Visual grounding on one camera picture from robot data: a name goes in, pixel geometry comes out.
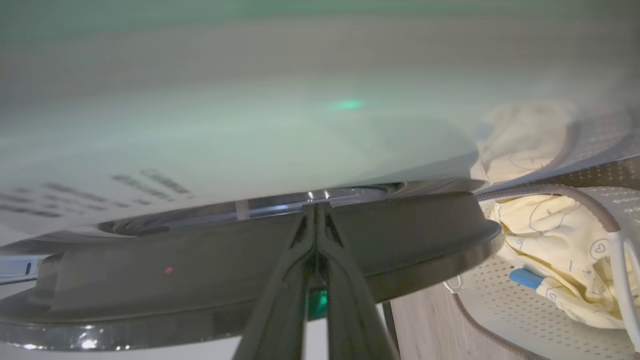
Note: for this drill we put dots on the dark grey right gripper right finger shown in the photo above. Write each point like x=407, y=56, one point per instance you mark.
x=355, y=325

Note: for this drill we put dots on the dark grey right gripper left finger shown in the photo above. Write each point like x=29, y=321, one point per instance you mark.
x=280, y=320

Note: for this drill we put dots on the dark round washing machine door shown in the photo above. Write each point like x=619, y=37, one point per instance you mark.
x=150, y=280

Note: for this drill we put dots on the cream garment with blue cuff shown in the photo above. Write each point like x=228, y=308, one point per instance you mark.
x=565, y=250

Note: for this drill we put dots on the cream perforated laundry basket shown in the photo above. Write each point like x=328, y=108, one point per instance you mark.
x=500, y=310

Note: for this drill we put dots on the white washing machine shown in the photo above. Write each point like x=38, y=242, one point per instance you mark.
x=200, y=100

